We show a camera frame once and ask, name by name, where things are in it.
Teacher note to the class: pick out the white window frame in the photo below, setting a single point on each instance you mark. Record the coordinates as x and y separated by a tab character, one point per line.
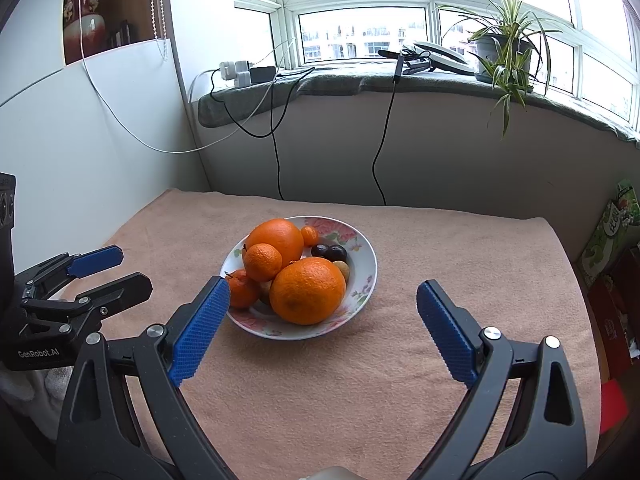
287	10

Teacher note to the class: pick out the red vase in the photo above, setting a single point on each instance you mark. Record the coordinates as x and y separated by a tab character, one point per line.
87	15

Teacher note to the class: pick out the spider plant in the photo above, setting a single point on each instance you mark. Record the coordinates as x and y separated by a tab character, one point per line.
507	35

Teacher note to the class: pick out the white power adapter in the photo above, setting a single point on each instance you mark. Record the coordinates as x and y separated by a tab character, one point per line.
227	71
242	74

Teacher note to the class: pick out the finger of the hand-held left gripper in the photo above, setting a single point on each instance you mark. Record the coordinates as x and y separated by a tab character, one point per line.
120	290
97	258

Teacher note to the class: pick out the tiny kumquat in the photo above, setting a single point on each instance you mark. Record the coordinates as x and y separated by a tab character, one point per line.
309	235

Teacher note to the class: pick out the large smooth orange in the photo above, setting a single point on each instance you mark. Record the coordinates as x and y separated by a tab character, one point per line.
277	237

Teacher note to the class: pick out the red box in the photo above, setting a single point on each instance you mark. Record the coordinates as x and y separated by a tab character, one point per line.
612	325

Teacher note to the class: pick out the grey plant pot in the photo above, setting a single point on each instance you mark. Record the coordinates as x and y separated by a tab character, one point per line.
487	60

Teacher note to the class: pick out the dark cherry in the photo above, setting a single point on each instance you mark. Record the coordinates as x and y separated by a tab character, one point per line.
320	251
337	253

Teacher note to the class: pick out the floral white plate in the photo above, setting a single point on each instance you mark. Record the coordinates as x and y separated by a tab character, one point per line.
360	260

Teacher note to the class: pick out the person's left hand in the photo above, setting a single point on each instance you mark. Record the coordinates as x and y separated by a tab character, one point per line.
55	382

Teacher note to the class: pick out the dark books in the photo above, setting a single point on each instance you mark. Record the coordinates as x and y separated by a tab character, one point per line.
120	35

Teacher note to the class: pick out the large bumpy mandarin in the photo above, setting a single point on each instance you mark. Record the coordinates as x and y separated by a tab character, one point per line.
307	292

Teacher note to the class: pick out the small tangerine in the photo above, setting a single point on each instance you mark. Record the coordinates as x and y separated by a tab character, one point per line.
242	292
262	261

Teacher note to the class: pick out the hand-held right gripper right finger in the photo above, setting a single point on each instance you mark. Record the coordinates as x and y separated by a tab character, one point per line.
447	330

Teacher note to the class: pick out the brown longan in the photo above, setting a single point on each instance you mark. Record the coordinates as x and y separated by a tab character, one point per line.
344	270
265	290

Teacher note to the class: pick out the grey sill cloth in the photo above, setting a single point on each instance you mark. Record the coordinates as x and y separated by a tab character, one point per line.
340	82

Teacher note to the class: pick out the black power brick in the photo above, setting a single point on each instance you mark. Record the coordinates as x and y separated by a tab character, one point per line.
262	75

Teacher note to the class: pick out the green box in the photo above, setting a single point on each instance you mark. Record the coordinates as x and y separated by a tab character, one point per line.
607	240

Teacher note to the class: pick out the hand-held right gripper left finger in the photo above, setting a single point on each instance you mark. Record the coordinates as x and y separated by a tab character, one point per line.
200	330

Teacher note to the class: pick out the pink towel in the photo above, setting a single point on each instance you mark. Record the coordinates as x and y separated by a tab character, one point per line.
350	400

